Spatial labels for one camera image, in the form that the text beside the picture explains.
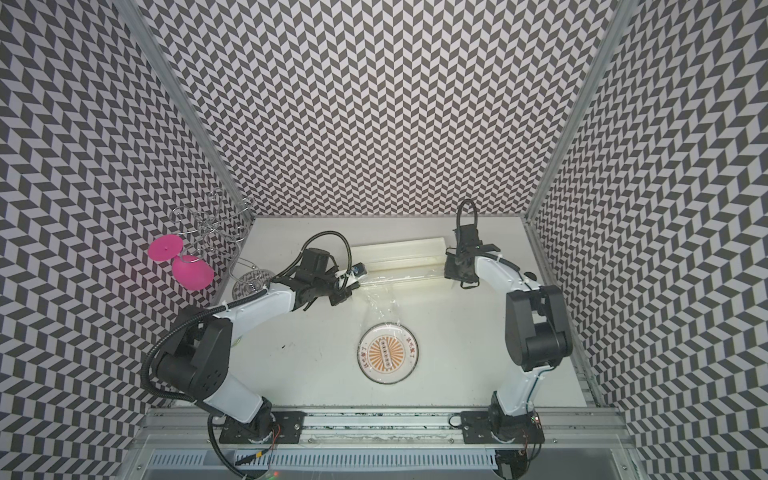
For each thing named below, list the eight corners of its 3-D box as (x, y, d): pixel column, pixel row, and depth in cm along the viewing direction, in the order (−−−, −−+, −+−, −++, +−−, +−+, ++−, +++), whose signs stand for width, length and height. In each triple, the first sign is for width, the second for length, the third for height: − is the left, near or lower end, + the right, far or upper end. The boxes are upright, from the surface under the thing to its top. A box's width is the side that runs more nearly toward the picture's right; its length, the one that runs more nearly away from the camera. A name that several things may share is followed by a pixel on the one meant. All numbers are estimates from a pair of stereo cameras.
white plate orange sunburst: (356, 384, 81) (355, 382, 80) (361, 325, 92) (360, 322, 90) (419, 384, 81) (419, 382, 80) (416, 325, 92) (417, 322, 90)
